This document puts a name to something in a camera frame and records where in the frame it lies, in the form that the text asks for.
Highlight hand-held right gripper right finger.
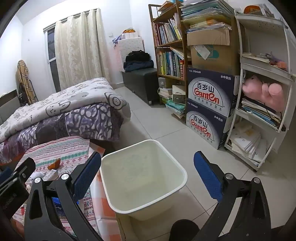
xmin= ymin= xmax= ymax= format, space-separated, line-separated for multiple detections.
xmin=193 ymin=151 xmax=271 ymax=241

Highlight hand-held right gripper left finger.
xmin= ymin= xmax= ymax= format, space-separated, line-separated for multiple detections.
xmin=24 ymin=151 xmax=102 ymax=241

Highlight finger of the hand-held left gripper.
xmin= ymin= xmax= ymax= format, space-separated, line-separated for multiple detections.
xmin=0 ymin=166 xmax=12 ymax=180
xmin=0 ymin=158 xmax=36 ymax=219

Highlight white plastic bin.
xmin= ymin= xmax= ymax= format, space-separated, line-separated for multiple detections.
xmin=99 ymin=139 xmax=188 ymax=221

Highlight pink patterned bed sheet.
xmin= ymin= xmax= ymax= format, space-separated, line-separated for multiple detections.
xmin=11 ymin=136 xmax=121 ymax=241

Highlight orange peel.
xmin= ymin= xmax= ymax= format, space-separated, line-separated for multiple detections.
xmin=47 ymin=158 xmax=61 ymax=171

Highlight blue object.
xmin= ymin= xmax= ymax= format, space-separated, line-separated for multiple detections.
xmin=51 ymin=197 xmax=80 ymax=210

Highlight dark blue water carton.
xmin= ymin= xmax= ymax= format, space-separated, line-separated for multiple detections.
xmin=186 ymin=98 xmax=234 ymax=150
xmin=187 ymin=68 xmax=241 ymax=117

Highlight purple patterned quilt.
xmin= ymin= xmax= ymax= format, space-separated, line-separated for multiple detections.
xmin=0 ymin=102 xmax=124 ymax=163

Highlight pile of white papers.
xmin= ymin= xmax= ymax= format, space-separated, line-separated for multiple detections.
xmin=228 ymin=126 xmax=267 ymax=163

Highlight grey bed headboard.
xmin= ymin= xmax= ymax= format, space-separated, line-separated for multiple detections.
xmin=0 ymin=90 xmax=26 ymax=126

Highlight stack of green books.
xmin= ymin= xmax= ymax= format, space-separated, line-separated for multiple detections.
xmin=165 ymin=100 xmax=186 ymax=116

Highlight grey cartoon print blanket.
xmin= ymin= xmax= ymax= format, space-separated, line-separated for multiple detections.
xmin=0 ymin=77 xmax=131 ymax=143

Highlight stack of books on rack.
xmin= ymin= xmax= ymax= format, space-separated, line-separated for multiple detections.
xmin=240 ymin=97 xmax=281 ymax=127

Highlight small beige box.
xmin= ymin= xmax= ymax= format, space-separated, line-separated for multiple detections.
xmin=172 ymin=85 xmax=186 ymax=102

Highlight brown plaid cloth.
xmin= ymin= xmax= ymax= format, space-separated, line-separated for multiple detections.
xmin=17 ymin=60 xmax=38 ymax=106

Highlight pink plush toy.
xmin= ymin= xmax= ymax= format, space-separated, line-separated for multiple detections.
xmin=242 ymin=75 xmax=286 ymax=112

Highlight black storage bench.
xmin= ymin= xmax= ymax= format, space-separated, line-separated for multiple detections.
xmin=122 ymin=68 xmax=160 ymax=106

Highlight large brown cardboard box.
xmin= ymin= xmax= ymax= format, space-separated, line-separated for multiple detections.
xmin=190 ymin=44 xmax=242 ymax=75

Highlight dark blue folded clothes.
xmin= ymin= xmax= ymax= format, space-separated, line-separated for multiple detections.
xmin=123 ymin=61 xmax=155 ymax=71

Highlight window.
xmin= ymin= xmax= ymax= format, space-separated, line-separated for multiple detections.
xmin=43 ymin=25 xmax=60 ymax=92

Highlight wooden bookshelf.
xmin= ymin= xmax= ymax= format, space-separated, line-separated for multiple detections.
xmin=148 ymin=0 xmax=192 ymax=116

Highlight cream lace curtain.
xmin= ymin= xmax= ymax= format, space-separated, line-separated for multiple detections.
xmin=54 ymin=9 xmax=111 ymax=91

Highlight black bag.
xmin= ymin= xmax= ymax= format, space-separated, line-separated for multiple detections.
xmin=125 ymin=50 xmax=151 ymax=63

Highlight white dotted board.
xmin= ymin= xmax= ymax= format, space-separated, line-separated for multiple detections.
xmin=116 ymin=36 xmax=145 ymax=70

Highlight white plastic shelf rack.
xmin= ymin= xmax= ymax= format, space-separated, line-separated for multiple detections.
xmin=225 ymin=9 xmax=293 ymax=172

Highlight stack of papers and folders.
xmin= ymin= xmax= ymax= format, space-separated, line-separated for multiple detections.
xmin=179 ymin=0 xmax=234 ymax=30

